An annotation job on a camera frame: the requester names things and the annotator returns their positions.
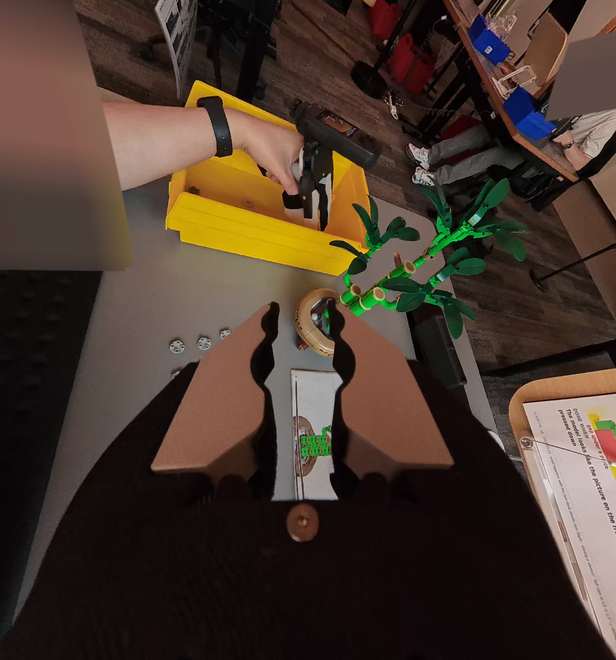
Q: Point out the yellow plastic bin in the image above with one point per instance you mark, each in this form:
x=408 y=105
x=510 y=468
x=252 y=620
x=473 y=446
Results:
x=235 y=227

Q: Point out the white printed sign board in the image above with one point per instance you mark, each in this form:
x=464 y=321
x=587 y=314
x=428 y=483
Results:
x=176 y=36

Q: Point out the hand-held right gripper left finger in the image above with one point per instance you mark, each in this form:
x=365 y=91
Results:
x=215 y=407

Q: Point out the lego bamboo plant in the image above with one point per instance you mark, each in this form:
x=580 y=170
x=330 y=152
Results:
x=369 y=298

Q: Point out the black box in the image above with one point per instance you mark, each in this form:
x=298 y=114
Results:
x=439 y=350

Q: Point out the person's left forearm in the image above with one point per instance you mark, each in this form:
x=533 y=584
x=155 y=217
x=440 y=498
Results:
x=153 y=139

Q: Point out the red container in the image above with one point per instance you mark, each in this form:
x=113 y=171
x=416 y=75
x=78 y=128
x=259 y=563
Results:
x=411 y=59
x=382 y=18

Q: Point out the group of small clear pieces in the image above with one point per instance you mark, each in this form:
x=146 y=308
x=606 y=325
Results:
x=204 y=343

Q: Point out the printed instruction sheet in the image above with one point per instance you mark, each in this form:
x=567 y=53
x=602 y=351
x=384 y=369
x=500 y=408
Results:
x=586 y=515

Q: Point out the black perforated mat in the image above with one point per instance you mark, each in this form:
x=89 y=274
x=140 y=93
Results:
x=24 y=412

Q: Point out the lego instruction booklet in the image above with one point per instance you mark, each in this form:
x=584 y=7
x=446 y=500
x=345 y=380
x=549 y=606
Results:
x=313 y=392

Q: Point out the cardboard box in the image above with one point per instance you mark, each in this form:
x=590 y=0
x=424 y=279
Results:
x=545 y=46

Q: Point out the black wristband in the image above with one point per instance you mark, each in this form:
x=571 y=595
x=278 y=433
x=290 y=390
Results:
x=219 y=129

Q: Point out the wooden desk with black legs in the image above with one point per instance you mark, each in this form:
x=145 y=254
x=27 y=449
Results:
x=553 y=157

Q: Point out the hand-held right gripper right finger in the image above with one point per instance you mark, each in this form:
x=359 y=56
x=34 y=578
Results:
x=390 y=407

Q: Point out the clipboard with instruction sheet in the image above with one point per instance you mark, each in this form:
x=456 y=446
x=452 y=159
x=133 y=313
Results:
x=545 y=384

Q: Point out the blue plastic bin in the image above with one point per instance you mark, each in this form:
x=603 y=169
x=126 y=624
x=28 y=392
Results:
x=488 y=38
x=527 y=111

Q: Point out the person's left hand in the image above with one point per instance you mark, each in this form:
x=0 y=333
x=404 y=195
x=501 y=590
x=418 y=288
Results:
x=266 y=147

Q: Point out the black round stand base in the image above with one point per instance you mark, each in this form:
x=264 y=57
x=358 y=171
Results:
x=368 y=78

